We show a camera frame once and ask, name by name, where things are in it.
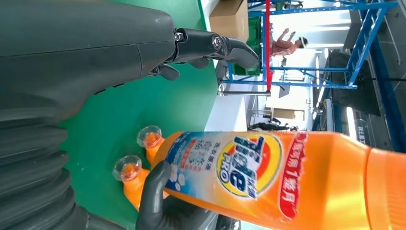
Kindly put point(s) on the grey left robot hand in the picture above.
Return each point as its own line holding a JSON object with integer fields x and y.
{"x": 63, "y": 47}

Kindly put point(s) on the orange detergent bottle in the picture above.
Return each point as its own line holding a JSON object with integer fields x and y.
{"x": 151, "y": 139}
{"x": 133, "y": 190}
{"x": 317, "y": 177}

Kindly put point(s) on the brown cardboard box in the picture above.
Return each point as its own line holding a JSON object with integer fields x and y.
{"x": 228, "y": 19}

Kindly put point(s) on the white panelled table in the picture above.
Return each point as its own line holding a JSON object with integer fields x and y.
{"x": 225, "y": 114}

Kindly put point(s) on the green plastic crate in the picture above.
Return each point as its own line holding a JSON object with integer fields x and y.
{"x": 253, "y": 31}

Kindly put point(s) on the red pole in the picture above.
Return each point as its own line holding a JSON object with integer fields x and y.
{"x": 269, "y": 38}

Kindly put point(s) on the person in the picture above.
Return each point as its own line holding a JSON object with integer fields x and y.
{"x": 284, "y": 47}

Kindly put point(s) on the blue metal storage rack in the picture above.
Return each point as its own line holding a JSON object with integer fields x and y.
{"x": 317, "y": 84}

